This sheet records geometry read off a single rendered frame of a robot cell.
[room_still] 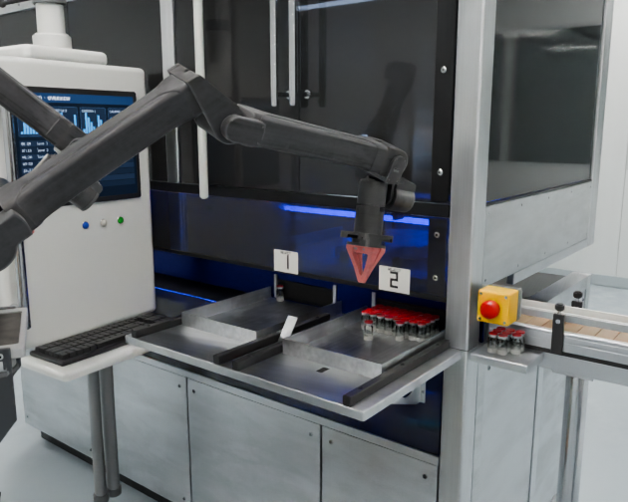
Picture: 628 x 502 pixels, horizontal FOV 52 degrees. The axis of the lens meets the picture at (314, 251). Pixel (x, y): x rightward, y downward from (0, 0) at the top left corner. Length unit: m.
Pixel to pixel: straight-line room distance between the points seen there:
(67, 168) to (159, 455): 1.61
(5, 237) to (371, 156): 0.64
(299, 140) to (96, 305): 1.03
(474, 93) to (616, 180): 4.69
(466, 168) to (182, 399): 1.25
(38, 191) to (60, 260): 0.92
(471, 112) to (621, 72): 4.68
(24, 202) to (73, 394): 1.89
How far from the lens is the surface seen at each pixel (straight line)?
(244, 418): 2.02
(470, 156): 1.42
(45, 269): 1.84
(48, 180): 0.95
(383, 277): 1.56
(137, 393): 2.41
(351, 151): 1.18
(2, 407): 1.14
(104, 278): 1.95
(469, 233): 1.44
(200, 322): 1.63
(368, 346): 1.50
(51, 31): 1.93
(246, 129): 1.00
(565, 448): 1.66
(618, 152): 6.05
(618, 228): 6.09
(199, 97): 0.97
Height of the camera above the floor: 1.38
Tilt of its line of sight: 11 degrees down
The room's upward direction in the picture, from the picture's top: straight up
